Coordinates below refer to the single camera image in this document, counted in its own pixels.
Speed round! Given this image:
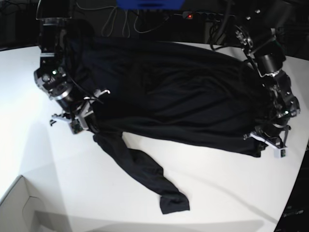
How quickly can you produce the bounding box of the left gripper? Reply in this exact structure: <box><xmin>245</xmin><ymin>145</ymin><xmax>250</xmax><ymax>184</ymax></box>
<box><xmin>262</xmin><ymin>120</ymin><xmax>289</xmax><ymax>140</ymax></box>

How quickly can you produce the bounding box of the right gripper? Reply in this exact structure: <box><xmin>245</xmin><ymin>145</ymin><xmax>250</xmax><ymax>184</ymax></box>
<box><xmin>56</xmin><ymin>91</ymin><xmax>84</xmax><ymax>114</ymax></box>

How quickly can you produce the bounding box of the black t-shirt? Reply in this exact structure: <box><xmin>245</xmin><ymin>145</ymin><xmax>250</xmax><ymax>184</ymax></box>
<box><xmin>65</xmin><ymin>37</ymin><xmax>276</xmax><ymax>214</ymax></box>

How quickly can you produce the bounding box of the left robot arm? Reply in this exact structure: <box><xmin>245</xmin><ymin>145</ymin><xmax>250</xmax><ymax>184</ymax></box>
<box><xmin>219</xmin><ymin>0</ymin><xmax>300</xmax><ymax>139</ymax></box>

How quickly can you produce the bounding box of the blue box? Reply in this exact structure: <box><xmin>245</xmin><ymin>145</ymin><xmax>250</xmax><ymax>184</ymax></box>
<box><xmin>116</xmin><ymin>0</ymin><xmax>184</xmax><ymax>10</ymax></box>

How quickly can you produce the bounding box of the white cardboard box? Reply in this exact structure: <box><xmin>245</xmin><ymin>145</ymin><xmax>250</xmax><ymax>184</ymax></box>
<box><xmin>0</xmin><ymin>175</ymin><xmax>73</xmax><ymax>232</ymax></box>

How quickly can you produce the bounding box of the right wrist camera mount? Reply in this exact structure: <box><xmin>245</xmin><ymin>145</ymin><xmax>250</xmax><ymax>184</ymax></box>
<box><xmin>49</xmin><ymin>89</ymin><xmax>111</xmax><ymax>135</ymax></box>

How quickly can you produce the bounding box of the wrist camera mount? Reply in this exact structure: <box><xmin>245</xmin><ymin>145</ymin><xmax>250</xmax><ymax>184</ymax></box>
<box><xmin>49</xmin><ymin>89</ymin><xmax>111</xmax><ymax>135</ymax></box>
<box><xmin>243</xmin><ymin>125</ymin><xmax>291</xmax><ymax>158</ymax></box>

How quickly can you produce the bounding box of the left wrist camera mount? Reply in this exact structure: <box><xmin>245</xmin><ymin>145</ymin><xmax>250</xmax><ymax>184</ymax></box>
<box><xmin>243</xmin><ymin>125</ymin><xmax>291</xmax><ymax>158</ymax></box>

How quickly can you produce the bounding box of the white power strip red switch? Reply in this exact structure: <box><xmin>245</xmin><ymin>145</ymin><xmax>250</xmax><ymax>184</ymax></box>
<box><xmin>182</xmin><ymin>11</ymin><xmax>225</xmax><ymax>22</ymax></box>

